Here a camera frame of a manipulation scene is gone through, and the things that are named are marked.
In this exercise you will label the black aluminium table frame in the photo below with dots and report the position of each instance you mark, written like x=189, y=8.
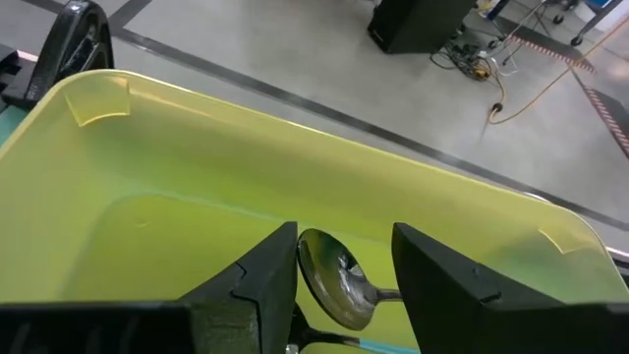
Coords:
x=9, y=74

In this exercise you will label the black floor box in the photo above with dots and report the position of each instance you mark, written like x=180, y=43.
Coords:
x=417, y=24

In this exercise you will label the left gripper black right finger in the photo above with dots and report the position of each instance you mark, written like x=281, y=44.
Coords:
x=481, y=319

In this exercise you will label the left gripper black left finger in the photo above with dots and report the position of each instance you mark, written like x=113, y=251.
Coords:
x=196, y=329

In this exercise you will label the black red-striped floor ramp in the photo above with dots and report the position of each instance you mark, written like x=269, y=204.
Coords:
x=604, y=105

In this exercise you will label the yellow-green plastic bin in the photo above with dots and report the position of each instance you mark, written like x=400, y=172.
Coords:
x=196, y=172

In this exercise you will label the teal table mat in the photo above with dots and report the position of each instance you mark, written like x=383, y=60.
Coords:
x=10, y=125

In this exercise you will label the grey wheeled desk leg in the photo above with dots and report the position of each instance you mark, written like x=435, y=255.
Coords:
x=599, y=17

